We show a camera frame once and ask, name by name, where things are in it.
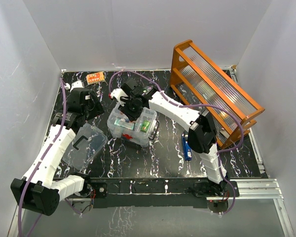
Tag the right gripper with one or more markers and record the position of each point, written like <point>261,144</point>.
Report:
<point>132,116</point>

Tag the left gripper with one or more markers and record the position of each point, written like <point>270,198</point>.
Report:
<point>97,109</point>

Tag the green small box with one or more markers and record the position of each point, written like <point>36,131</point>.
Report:
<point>145,126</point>

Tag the clear first aid box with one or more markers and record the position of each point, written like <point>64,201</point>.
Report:
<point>130,133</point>

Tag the clear box lid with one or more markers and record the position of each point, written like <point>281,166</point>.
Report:
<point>87,144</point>

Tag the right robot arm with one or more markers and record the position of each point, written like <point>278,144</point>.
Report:
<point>200,127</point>

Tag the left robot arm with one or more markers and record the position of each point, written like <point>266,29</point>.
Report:
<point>71,137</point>

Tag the orange pill blister pack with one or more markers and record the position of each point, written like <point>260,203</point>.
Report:
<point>95,78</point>

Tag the blue thermometer case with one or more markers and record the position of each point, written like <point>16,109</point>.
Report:
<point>187,150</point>

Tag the orange wooden shelf rack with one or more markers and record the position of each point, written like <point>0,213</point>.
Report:
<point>196,79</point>

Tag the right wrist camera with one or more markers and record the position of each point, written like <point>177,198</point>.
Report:
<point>118,94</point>

